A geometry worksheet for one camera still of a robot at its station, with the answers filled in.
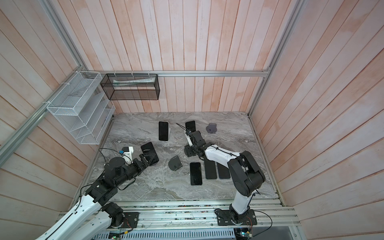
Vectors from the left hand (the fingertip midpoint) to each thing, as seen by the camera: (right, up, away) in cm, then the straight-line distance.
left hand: (152, 161), depth 74 cm
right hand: (+19, +5, +21) cm, 29 cm away
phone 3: (+23, -10, +17) cm, 30 cm away
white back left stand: (+5, +16, +28) cm, 32 cm away
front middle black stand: (+10, -4, +14) cm, 18 cm away
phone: (+1, +15, +27) cm, 31 cm away
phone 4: (+40, -10, +17) cm, 45 cm away
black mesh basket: (-23, +47, +31) cm, 60 cm away
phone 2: (+20, +19, +24) cm, 36 cm away
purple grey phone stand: (+35, +17, +34) cm, 52 cm away
